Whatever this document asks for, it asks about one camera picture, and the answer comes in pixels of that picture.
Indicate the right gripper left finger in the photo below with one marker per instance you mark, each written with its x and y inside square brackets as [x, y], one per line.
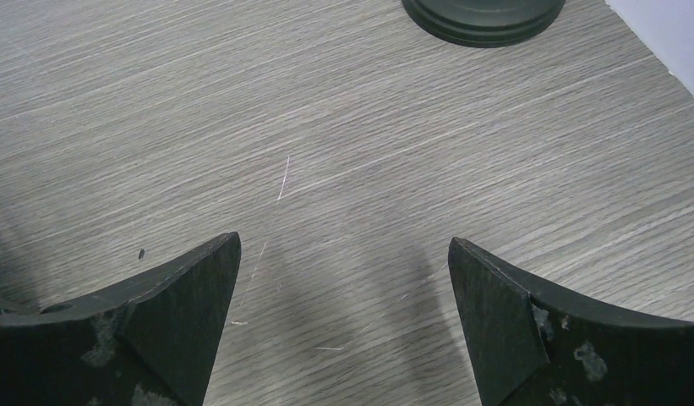
[150, 339]

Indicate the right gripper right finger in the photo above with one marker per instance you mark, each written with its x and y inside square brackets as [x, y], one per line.
[534, 342]

